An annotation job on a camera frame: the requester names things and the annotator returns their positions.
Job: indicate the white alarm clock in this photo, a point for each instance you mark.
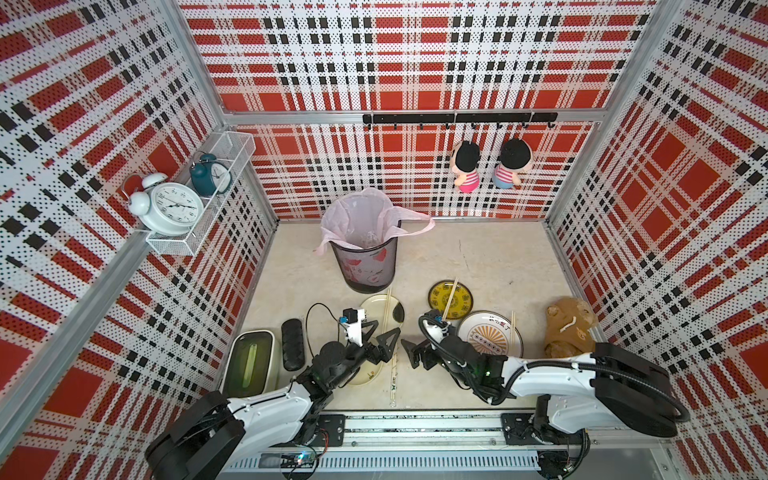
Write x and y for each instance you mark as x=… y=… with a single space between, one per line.
x=166 y=208

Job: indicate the cream plate with flowers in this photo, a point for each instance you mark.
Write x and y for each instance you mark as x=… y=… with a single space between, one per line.
x=365 y=374

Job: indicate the teal alarm clock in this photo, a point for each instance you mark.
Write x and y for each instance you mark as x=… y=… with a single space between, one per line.
x=209 y=177

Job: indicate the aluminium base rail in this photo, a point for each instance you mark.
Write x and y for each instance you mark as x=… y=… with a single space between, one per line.
x=466 y=444

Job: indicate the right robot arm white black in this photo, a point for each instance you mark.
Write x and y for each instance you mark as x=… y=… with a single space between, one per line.
x=606 y=387

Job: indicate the doll with striped blue shirt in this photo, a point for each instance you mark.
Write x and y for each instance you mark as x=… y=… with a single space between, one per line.
x=515 y=158

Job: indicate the cream plate with black mark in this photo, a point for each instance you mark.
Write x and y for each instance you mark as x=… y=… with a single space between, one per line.
x=373 y=307

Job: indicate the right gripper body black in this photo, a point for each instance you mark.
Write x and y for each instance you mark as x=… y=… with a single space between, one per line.
x=432 y=350

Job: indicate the yellow patterned plate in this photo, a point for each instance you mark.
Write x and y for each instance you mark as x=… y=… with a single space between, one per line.
x=462 y=304

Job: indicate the black mesh trash bin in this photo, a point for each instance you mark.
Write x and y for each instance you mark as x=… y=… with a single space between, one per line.
x=367 y=263

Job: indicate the white plate orange sunburst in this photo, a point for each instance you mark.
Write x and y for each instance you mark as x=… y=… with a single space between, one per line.
x=489 y=332

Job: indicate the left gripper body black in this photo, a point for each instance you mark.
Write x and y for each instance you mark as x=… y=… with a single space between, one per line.
x=369 y=346

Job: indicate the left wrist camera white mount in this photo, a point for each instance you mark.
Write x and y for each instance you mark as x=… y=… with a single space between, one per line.
x=351 y=321

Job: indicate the green circuit board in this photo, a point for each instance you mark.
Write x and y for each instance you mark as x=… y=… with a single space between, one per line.
x=288 y=460

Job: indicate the doll with pink shirt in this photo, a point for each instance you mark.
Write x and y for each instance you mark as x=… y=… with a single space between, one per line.
x=464 y=161

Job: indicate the pink plastic bin liner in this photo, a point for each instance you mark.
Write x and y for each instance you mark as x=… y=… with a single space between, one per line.
x=367 y=219

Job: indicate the black wall hook rail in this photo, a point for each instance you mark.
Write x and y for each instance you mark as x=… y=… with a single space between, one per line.
x=523 y=118

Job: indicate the brown teddy bear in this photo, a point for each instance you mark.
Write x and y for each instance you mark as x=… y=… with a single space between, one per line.
x=569 y=321

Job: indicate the white wire wall shelf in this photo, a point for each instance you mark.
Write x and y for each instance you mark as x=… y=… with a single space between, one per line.
x=241 y=202

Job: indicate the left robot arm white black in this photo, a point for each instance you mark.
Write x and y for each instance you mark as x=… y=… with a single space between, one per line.
x=215 y=431

